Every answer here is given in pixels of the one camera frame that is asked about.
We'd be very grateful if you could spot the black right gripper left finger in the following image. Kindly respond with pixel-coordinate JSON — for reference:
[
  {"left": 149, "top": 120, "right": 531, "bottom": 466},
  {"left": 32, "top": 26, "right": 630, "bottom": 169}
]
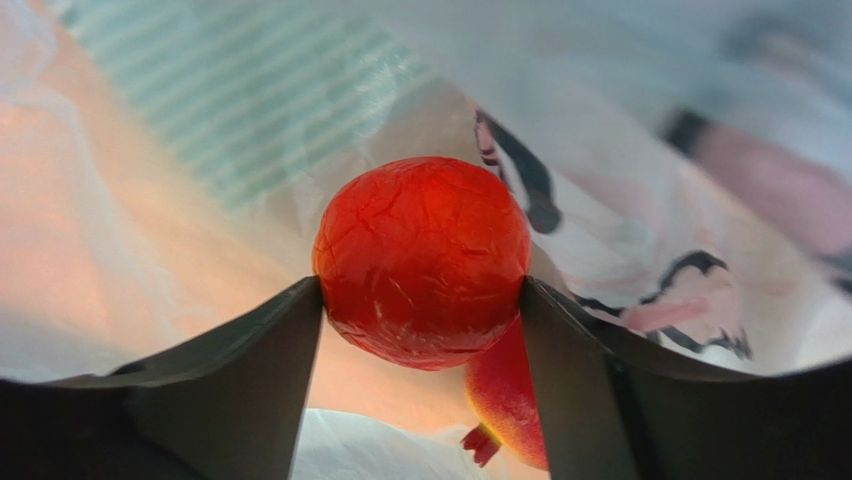
[{"left": 1, "top": 277, "right": 323, "bottom": 479}]

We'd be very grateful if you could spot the red apple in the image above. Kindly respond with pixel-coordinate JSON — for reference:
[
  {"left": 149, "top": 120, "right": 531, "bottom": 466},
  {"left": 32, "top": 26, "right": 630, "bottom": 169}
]
[{"left": 461, "top": 319, "right": 549, "bottom": 471}]

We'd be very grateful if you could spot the orange red wrinkled fruit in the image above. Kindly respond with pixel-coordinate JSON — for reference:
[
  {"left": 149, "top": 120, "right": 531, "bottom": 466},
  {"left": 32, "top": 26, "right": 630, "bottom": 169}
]
[{"left": 312, "top": 157, "right": 531, "bottom": 371}]

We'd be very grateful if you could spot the green white striped cloth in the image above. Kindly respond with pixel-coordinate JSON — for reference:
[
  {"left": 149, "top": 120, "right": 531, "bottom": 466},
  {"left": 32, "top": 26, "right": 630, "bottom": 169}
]
[{"left": 51, "top": 1, "right": 438, "bottom": 208}]

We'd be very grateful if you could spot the light blue printed plastic bag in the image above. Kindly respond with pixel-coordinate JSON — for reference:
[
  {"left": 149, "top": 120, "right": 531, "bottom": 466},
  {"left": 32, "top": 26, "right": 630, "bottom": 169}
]
[{"left": 1, "top": 1, "right": 851, "bottom": 479}]

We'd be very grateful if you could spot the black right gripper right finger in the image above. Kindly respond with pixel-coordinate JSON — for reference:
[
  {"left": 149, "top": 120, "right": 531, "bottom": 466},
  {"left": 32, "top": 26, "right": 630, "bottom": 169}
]
[{"left": 521, "top": 277, "right": 851, "bottom": 479}]

